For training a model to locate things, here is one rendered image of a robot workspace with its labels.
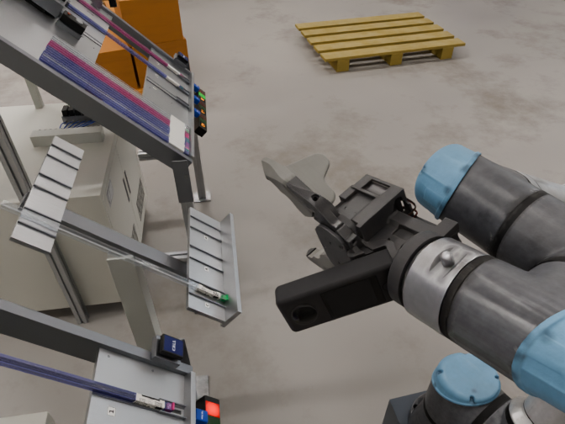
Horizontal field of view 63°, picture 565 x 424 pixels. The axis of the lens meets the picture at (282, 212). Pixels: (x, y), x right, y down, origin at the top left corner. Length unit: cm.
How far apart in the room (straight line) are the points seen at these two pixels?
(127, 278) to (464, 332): 94
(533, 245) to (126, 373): 74
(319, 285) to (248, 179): 227
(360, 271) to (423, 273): 6
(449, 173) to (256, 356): 150
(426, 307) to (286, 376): 148
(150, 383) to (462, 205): 70
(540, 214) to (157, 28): 310
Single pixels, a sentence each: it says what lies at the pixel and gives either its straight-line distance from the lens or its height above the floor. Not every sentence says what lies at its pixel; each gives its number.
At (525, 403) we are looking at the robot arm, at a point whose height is 81.
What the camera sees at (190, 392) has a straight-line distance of 100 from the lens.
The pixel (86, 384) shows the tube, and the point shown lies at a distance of 89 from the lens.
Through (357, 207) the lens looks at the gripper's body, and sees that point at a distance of 47.
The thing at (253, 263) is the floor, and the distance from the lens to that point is 219.
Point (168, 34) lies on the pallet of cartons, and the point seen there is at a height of 47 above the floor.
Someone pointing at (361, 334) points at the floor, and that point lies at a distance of 197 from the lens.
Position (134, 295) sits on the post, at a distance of 124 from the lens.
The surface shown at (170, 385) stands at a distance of 100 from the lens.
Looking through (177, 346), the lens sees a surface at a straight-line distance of 99.
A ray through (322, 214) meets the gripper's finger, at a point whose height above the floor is 131.
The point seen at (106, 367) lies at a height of 84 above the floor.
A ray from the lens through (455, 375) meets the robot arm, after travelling 101.
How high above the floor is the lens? 160
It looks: 41 degrees down
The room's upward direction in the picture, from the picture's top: straight up
